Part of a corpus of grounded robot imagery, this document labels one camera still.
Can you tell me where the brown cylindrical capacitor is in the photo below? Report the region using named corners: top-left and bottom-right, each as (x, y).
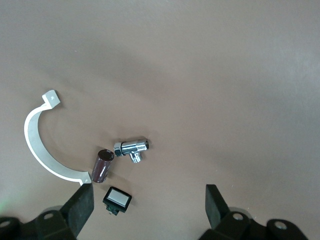
top-left (91, 148), bottom-right (116, 184)

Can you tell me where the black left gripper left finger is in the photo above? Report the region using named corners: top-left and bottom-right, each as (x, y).
top-left (0, 183), bottom-right (95, 240)

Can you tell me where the black square white-faced button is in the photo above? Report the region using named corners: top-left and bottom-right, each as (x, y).
top-left (102, 186), bottom-right (133, 217)

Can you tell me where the brown table cover sheet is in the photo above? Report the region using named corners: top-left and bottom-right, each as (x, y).
top-left (0, 0), bottom-right (320, 240)

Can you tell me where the white half-round pipe clamp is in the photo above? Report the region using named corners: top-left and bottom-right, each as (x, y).
top-left (23, 89), bottom-right (92, 186)

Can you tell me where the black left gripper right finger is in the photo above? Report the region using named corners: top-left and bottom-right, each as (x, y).
top-left (198, 184), bottom-right (310, 240)

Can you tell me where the chrome angle valve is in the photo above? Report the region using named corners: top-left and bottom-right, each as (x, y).
top-left (113, 139), bottom-right (151, 164)

